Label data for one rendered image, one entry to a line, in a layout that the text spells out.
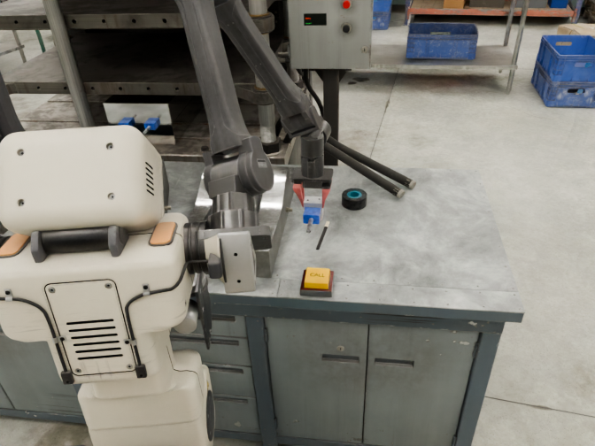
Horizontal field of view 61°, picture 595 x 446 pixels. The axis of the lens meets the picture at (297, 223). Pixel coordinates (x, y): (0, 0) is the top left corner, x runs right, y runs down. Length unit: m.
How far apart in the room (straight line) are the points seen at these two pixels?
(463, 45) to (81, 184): 4.36
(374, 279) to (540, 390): 1.09
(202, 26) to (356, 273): 0.74
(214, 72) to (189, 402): 0.61
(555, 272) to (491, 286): 1.46
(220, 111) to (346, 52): 1.10
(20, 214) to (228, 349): 0.92
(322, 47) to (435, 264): 0.93
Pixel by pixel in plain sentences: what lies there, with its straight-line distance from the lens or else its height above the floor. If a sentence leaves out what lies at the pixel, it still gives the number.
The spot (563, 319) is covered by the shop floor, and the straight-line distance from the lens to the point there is 2.57.
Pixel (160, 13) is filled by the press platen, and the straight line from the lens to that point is 1.99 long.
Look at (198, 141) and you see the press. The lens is 2.15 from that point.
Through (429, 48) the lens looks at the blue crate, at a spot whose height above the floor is 0.35.
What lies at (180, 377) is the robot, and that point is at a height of 0.90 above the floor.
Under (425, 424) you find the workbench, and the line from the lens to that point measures 1.76.
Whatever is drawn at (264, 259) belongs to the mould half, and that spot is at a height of 0.86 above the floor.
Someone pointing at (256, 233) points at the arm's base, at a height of 1.21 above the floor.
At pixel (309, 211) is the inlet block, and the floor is 0.95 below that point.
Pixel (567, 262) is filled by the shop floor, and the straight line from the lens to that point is 2.91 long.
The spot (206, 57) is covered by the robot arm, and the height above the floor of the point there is 1.42.
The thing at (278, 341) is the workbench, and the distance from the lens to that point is 1.50.
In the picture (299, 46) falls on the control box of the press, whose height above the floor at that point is 1.16.
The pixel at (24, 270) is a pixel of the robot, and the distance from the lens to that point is 0.81.
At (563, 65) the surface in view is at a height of 0.35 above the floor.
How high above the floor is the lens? 1.68
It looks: 35 degrees down
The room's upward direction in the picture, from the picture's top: 3 degrees counter-clockwise
